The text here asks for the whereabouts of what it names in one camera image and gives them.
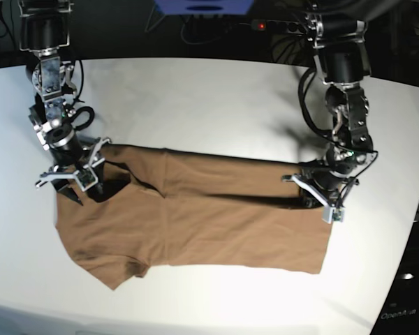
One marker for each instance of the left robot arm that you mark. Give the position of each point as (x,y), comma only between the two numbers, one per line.
(341,62)

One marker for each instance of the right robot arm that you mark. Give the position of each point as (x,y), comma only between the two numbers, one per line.
(44,31)

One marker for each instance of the blue box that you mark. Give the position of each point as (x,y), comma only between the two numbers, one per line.
(204,7)

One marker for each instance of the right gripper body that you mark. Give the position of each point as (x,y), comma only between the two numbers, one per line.
(74,156)

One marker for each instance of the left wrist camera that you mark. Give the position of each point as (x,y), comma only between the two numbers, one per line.
(333,214)

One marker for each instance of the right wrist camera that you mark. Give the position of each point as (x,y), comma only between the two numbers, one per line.
(86,179)

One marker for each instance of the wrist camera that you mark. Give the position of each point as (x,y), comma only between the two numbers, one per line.
(86,179)
(333,214)

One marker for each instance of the brown T-shirt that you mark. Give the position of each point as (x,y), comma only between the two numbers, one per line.
(165,207)

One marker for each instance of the black power strip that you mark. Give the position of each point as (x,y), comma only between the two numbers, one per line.
(279,27)

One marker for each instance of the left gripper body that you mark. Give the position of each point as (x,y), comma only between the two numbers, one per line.
(327,178)

